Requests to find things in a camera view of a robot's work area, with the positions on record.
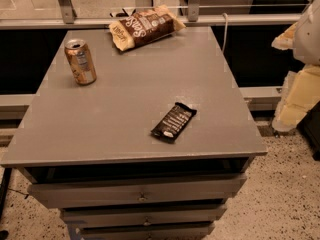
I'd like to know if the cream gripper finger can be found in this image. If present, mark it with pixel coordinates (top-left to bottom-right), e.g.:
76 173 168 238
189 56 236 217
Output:
271 23 297 50
272 65 320 132

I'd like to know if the brown chip bag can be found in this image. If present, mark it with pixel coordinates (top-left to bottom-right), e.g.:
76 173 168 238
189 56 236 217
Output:
109 5 185 51

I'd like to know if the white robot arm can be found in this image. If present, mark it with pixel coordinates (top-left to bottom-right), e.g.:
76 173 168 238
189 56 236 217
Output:
272 0 320 132

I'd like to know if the black rxbar chocolate bar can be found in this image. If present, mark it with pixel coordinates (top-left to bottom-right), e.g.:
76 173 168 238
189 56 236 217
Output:
151 102 197 143

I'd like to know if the gold soda can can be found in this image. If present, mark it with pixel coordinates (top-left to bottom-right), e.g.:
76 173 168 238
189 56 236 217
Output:
64 38 97 85

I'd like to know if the grey drawer cabinet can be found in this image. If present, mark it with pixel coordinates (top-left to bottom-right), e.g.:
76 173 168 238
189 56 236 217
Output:
1 27 266 240

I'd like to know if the grey metal railing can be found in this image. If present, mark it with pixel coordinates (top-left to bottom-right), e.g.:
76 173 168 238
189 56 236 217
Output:
0 0 313 29

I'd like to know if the white hanging cable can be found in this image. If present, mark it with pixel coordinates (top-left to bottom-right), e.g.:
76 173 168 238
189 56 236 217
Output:
221 12 230 54

